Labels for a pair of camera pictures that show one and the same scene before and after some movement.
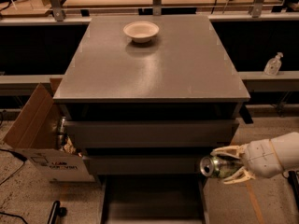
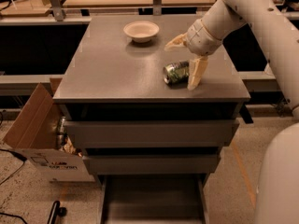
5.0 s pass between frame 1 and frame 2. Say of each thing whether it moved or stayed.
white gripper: moved
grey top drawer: stayed
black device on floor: stayed
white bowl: stayed
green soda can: moved
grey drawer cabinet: stayed
